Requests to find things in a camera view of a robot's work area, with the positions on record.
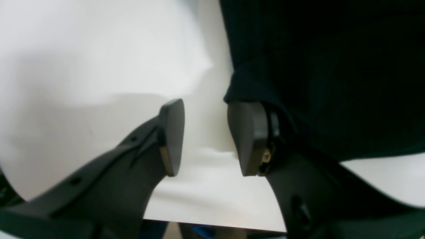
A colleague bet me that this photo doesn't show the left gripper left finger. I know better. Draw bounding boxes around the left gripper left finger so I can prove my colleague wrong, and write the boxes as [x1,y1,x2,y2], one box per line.
[158,99,185,177]

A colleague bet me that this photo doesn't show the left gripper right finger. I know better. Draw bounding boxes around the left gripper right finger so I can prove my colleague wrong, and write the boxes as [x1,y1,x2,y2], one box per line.
[227,101,280,177]

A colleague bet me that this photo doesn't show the black T-shirt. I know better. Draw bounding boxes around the black T-shirt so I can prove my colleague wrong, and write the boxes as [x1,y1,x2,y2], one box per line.
[220,0,425,161]

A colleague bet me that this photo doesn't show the blue box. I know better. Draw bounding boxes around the blue box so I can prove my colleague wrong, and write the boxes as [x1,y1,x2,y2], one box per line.
[190,224,216,239]

